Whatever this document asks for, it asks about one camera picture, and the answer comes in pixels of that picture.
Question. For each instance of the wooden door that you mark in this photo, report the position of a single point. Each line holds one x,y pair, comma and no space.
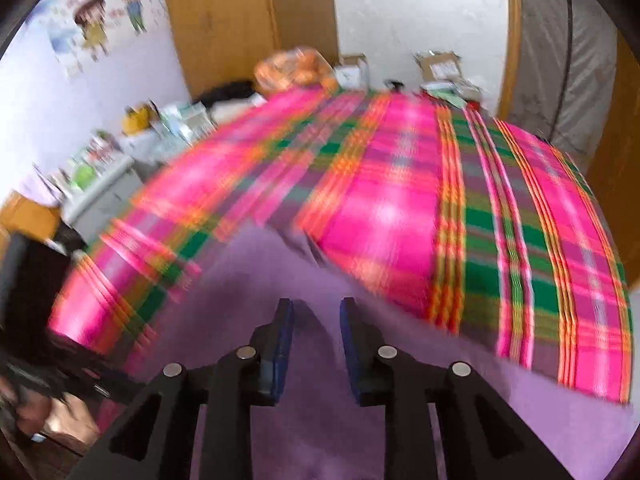
617,160

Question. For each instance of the cardboard box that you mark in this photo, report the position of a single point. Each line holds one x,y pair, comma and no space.
440,67

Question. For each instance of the cartoon wall sticker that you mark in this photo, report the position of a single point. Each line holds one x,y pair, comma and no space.
92,25

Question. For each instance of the bag of oranges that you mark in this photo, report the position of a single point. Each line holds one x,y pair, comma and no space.
290,72

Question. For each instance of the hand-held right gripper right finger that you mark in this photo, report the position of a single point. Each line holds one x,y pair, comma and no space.
350,350

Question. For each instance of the pink plaid bed sheet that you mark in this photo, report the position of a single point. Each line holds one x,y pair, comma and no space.
390,210

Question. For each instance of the small white box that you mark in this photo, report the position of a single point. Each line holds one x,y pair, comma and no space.
352,75

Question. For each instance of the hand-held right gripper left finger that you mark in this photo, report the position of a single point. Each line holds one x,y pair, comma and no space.
282,350

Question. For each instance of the black cloth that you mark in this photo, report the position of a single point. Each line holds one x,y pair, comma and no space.
225,92

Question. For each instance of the wooden wardrobe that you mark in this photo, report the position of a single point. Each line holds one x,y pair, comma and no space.
225,20

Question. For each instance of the wooden door frame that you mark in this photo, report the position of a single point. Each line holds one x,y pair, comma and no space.
511,35

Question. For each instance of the grey plastic door curtain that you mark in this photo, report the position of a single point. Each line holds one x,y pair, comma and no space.
560,60

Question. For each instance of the person's left hand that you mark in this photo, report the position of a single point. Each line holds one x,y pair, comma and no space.
70,422

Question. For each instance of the white green medicine box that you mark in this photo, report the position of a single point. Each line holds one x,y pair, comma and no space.
187,122

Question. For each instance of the purple fleece garment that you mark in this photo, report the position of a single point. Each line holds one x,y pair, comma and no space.
550,435

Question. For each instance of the yellow bag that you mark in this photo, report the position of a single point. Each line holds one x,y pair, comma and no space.
136,121

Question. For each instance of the white cabinet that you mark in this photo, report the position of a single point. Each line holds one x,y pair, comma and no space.
115,185

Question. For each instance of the grey parcel bag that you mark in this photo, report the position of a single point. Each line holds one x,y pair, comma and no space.
460,92

